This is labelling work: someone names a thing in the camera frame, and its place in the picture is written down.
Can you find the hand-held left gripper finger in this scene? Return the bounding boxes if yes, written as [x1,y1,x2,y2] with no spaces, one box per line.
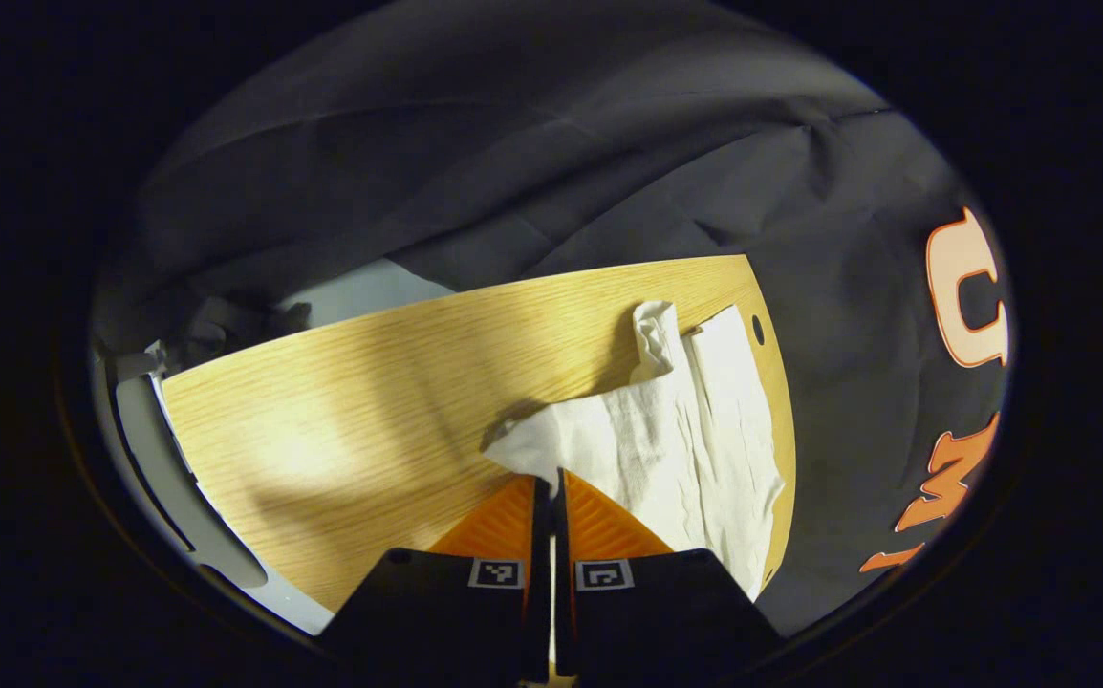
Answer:
[551,468,787,679]
[317,475,552,684]

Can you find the white jeans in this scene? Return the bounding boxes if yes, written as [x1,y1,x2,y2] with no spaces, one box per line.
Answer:
[482,301,787,603]

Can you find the black backdrop cloth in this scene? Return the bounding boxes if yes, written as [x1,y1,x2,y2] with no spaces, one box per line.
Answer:
[97,0,1016,636]

